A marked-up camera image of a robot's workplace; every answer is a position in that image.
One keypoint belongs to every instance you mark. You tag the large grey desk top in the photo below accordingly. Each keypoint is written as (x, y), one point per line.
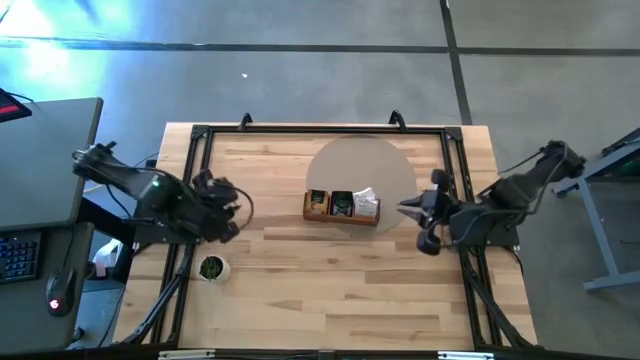
(40, 165)

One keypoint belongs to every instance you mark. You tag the black computer mouse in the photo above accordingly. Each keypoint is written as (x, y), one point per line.
(60, 290)

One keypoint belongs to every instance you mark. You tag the black backlit keyboard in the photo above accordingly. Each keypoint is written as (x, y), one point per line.
(17, 257)

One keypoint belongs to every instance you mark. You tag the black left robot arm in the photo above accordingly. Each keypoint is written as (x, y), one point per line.
(125, 175)

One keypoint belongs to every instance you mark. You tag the grey metal table frame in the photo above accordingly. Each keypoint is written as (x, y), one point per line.
(595, 225)

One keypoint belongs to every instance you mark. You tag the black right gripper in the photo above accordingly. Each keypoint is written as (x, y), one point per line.
(437, 212)

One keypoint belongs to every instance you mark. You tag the small plant in white pot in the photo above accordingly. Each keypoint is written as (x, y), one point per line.
(214, 268)

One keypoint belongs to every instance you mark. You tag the wooden three-compartment tea box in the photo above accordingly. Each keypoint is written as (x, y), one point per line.
(340, 220)

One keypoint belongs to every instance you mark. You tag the dark grey computer desk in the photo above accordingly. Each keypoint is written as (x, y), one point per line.
(25, 325)

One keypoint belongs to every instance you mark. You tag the silver metal bracket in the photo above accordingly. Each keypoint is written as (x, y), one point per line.
(465, 356)
(185, 354)

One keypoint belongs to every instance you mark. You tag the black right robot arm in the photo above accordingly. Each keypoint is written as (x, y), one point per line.
(505, 197)

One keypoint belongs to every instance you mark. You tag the Ahmad blackcurrant tea bag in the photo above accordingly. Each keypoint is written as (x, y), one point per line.
(342, 202)

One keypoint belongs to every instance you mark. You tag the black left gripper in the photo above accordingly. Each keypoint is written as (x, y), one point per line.
(215, 210)

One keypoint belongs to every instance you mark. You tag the Ahmad mango magic tea bag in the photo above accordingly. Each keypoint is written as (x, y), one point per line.
(316, 201)

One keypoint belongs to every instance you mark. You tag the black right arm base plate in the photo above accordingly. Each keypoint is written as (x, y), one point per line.
(507, 239)

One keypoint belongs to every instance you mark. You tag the black red device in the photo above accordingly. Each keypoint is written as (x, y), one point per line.
(10, 110)

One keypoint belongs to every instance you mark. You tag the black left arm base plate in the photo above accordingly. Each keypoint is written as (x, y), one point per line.
(155, 238)

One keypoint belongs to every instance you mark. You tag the round grey table mat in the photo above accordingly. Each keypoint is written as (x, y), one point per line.
(360, 165)

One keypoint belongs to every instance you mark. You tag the white pink object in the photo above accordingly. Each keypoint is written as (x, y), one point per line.
(107, 255)

